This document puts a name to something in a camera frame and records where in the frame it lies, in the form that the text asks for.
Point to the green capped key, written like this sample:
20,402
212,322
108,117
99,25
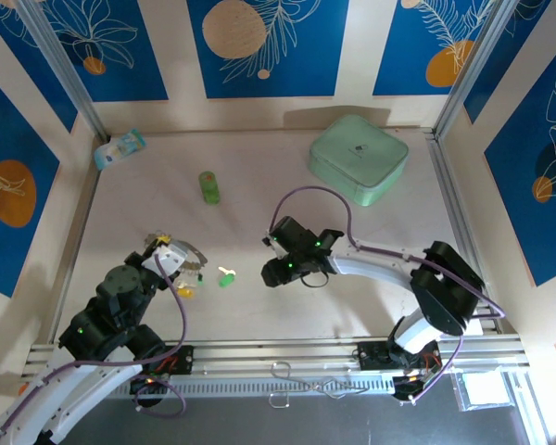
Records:
224,280

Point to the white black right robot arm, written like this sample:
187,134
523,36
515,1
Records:
375,269

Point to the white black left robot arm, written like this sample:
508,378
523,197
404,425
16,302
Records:
51,398

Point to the yellow capped key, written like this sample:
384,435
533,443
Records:
185,293

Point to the green cylindrical bottle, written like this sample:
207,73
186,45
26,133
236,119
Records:
209,187

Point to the light blue wipes packet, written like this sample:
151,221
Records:
118,150

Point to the mint green zip case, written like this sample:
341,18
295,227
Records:
357,153

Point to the clear plastic packet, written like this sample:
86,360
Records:
484,394

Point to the aluminium side rail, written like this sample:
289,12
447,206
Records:
79,222
447,185

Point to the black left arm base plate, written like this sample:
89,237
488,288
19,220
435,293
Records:
180,361

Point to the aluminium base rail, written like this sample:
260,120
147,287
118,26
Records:
278,354

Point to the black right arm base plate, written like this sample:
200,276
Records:
370,357

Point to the aluminium frame post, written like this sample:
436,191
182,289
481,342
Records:
473,60
61,60

